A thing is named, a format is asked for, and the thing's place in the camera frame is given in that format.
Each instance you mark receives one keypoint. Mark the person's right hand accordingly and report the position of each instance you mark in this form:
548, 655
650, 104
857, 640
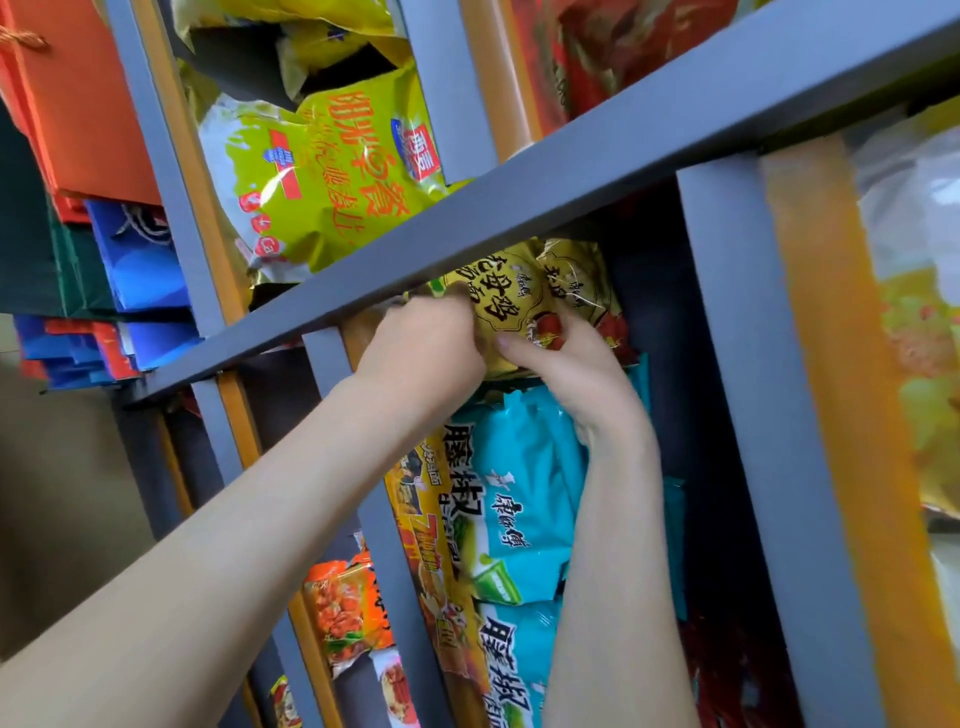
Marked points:
592, 390

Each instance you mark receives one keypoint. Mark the person's left hand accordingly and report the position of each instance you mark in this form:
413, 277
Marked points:
424, 352

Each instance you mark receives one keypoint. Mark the yellow noodle packet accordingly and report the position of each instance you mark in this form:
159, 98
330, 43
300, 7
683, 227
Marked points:
510, 292

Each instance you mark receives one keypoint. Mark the teal noodle packets row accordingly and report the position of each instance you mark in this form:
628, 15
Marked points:
525, 487

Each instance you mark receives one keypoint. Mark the grey metal shelf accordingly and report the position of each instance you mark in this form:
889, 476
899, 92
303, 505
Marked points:
600, 150

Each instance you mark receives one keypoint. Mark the person's left forearm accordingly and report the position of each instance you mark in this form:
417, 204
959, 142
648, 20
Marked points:
225, 585

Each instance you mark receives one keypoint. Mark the person's right forearm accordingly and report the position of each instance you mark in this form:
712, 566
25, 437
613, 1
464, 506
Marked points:
622, 600

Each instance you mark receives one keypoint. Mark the lime green snack bags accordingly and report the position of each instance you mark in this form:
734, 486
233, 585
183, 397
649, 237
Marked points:
322, 180

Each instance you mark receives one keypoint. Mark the orange snack packets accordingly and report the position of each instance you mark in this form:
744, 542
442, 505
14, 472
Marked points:
345, 615

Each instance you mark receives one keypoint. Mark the row of blue gift bags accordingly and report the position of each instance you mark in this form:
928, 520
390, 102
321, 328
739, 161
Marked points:
142, 262

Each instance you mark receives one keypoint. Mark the row of yellow snack bags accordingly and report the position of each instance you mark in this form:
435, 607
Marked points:
922, 337

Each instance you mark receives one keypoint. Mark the yellow blue snack bag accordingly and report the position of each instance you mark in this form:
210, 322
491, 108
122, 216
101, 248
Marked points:
300, 37

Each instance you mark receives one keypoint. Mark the pink snack packet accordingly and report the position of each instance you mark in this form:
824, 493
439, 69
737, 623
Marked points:
397, 690

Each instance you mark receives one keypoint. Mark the red figure print bag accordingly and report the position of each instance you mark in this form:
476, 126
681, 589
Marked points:
615, 45

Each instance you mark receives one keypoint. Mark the bunch of small gift bags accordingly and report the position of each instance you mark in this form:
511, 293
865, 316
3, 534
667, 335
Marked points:
67, 352

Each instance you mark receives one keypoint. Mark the stack of green cartoon packets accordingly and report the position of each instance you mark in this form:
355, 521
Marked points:
285, 705

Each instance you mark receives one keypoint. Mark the dark green gift bag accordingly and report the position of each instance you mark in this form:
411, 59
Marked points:
30, 247

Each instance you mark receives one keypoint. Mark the large orange gift bag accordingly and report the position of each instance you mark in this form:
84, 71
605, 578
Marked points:
90, 112

